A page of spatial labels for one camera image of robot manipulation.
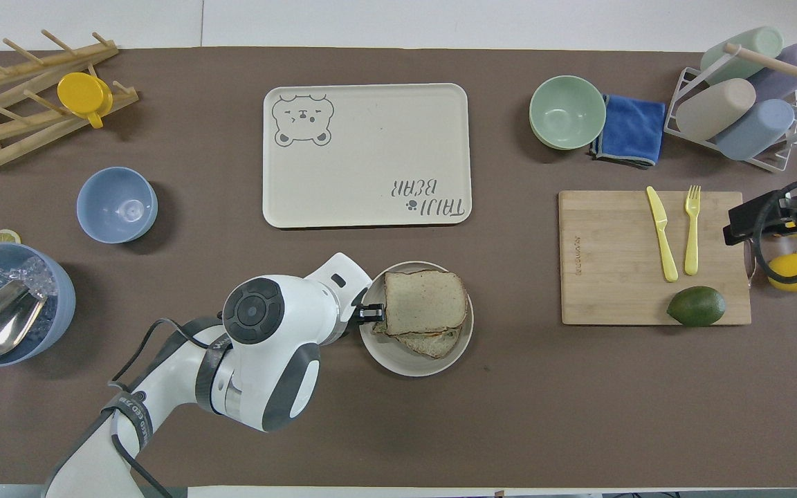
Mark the round beige plate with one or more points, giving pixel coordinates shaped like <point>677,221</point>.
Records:
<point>398,360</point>

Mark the blue bowl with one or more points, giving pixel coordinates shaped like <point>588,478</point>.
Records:
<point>116,205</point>

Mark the blue tumbler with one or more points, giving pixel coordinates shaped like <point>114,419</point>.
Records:
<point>755,130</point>

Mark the green avocado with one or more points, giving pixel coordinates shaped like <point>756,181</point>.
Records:
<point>696,306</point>

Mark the yellow cup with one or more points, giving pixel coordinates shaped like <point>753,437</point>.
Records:
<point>84,93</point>

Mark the green bowl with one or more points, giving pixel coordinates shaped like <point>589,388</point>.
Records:
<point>567,111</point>

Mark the beige tray with bear print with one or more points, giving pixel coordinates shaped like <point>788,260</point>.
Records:
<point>371,152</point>

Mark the clear ice cubes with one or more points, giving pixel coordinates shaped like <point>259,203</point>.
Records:
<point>32,273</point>

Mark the yellow plastic knife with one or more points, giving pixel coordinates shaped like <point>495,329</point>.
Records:
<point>661,235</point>

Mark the blue ice bucket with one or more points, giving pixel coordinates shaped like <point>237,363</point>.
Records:
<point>59,304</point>

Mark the sandwich bottom with lettuce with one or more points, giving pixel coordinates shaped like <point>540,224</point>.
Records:
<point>433,344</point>

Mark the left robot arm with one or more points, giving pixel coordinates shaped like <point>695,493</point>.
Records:
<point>301,304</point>

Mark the lemon slice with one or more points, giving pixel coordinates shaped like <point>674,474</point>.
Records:
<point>4,237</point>

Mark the wooden cutting board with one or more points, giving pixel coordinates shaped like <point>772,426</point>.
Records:
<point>613,256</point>

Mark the brown bread slice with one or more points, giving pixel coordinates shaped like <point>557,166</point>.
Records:
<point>426,301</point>

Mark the yellow lemon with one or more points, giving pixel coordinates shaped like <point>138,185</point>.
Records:
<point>796,268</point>

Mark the beige tumbler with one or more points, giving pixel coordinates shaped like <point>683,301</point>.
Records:
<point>715,109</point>

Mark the blue cloth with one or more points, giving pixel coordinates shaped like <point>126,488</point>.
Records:
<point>632,129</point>

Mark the purple tumbler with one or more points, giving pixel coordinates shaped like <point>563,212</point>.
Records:
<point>796,66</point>

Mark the wooden dish rack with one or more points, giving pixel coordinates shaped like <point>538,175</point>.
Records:
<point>18,131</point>

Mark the green tumbler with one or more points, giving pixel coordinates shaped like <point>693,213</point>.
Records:
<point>751,48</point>

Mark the yellow plastic fork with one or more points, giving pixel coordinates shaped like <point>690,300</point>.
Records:
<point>692,242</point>

